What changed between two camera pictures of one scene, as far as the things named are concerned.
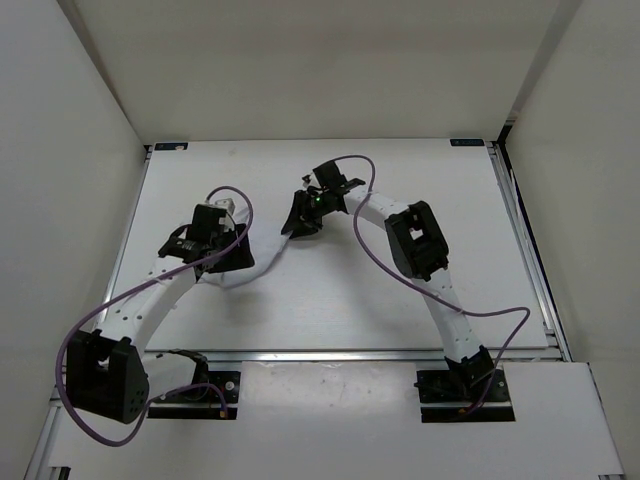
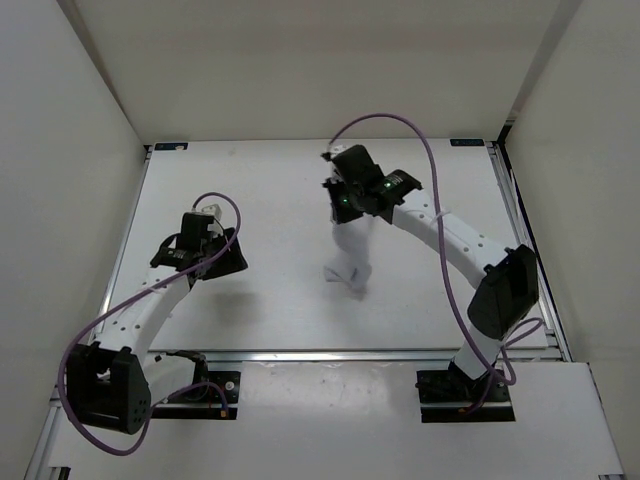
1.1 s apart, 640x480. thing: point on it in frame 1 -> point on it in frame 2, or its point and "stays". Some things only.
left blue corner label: [174, 146] stays
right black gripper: [300, 221] -> [334, 184]
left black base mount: [212, 395] stays
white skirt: [265, 244] -> [350, 265]
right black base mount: [447, 398] stays
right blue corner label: [466, 142] stays
